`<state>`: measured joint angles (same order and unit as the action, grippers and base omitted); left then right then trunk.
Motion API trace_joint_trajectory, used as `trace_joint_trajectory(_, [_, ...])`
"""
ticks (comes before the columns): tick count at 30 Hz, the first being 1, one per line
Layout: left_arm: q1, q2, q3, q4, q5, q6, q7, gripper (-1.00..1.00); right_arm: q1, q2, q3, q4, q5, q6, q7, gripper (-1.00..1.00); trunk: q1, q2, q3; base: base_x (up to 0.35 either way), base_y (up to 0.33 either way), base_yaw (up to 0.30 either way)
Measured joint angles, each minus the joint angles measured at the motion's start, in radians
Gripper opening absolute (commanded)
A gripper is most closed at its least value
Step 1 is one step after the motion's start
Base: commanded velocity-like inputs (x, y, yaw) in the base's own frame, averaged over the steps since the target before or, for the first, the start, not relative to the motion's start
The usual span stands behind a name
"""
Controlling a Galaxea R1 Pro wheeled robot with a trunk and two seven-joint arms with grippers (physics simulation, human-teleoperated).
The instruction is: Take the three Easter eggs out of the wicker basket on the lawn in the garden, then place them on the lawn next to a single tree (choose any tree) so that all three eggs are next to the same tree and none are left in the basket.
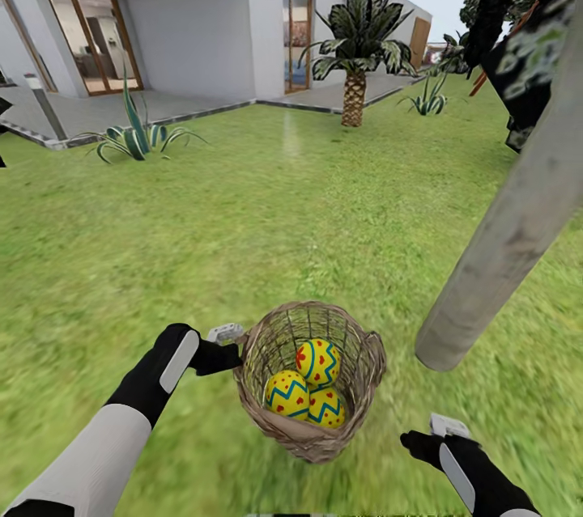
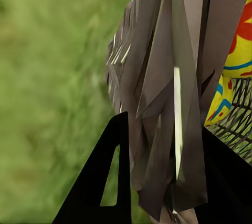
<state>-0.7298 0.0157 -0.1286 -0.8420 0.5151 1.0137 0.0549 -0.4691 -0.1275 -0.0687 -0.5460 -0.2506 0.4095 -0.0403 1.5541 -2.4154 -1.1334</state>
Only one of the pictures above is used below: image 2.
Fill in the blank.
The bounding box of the wicker basket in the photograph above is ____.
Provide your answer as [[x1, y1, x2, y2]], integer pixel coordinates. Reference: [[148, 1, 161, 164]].
[[105, 0, 252, 224]]

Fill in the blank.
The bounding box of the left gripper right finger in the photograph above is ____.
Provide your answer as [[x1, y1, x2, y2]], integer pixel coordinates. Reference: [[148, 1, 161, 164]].
[[194, 127, 252, 224]]

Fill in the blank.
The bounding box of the easter egg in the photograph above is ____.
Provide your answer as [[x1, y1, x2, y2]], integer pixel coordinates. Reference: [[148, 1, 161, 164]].
[[204, 75, 223, 126], [222, 0, 252, 79], [205, 76, 235, 128]]

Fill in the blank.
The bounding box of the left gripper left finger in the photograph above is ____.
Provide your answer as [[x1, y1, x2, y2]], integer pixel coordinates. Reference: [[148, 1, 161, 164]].
[[52, 111, 131, 224]]

